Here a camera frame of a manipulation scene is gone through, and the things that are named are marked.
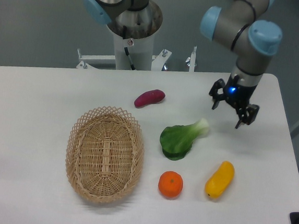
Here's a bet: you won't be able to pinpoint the white base frame with bolts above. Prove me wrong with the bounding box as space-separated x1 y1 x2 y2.
76 46 197 73

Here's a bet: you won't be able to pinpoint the yellow mango toy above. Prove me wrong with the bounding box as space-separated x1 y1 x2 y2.
205 161 235 199

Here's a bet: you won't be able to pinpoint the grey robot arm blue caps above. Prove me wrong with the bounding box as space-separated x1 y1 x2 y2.
83 0 282 125

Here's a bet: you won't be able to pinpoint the black cable on pedestal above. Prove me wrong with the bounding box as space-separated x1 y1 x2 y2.
119 25 140 71

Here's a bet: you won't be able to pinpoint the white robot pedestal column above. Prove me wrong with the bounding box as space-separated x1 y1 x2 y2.
108 27 154 71

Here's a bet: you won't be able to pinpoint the green bok choy toy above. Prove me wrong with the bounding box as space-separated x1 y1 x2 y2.
159 118 210 161

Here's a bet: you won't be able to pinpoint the orange tangerine toy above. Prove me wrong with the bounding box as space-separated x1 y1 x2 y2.
158 171 184 199

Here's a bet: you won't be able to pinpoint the woven wicker basket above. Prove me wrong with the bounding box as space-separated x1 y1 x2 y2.
65 107 144 204

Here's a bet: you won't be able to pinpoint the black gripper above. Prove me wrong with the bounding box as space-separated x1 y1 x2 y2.
209 75 259 129

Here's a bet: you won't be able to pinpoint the purple sweet potato toy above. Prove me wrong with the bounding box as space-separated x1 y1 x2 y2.
134 89 165 108

